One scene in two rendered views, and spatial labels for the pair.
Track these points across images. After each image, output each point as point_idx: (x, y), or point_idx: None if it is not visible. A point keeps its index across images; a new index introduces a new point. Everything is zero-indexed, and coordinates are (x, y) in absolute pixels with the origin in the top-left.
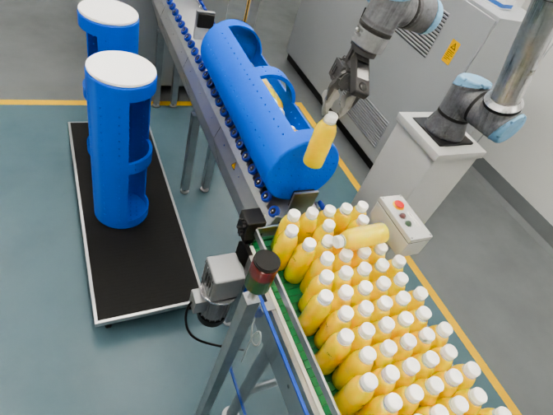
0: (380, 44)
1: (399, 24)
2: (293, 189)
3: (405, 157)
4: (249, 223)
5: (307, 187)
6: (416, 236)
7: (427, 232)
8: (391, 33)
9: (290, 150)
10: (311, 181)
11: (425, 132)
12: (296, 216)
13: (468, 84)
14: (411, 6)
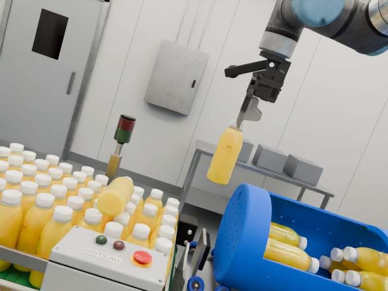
0: (262, 36)
1: (278, 15)
2: (218, 253)
3: None
4: (181, 213)
5: (220, 262)
6: (73, 232)
7: (64, 249)
8: (268, 24)
9: (237, 187)
10: (224, 254)
11: None
12: (168, 198)
13: None
14: None
